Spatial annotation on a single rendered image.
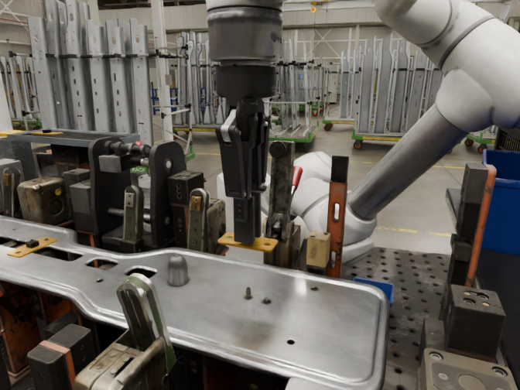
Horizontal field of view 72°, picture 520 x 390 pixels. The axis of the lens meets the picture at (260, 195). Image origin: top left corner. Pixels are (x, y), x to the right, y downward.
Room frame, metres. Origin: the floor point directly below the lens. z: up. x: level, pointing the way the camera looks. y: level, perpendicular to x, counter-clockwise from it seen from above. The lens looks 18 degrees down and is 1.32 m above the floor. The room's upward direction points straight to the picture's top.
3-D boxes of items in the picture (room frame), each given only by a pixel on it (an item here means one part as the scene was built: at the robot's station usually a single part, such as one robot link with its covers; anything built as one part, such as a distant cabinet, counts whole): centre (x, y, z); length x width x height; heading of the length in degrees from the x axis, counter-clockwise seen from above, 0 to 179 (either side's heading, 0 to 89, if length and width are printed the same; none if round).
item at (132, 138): (1.04, 0.54, 1.16); 0.37 x 0.14 x 0.02; 68
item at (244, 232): (0.46, 0.02, 1.13); 0.03 x 0.01 x 0.07; 68
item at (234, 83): (0.47, 0.02, 1.29); 0.08 x 0.07 x 0.09; 158
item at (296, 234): (0.63, -0.04, 0.88); 0.07 x 0.06 x 0.35; 158
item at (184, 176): (0.76, 0.16, 0.91); 0.07 x 0.05 x 0.42; 158
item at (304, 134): (7.57, -0.67, 0.88); 1.91 x 1.00 x 1.76; 166
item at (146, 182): (0.80, 0.28, 0.94); 0.18 x 0.13 x 0.49; 68
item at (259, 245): (0.48, 0.02, 1.10); 0.08 x 0.04 x 0.01; 68
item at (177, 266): (0.52, 0.13, 1.02); 0.03 x 0.03 x 0.07
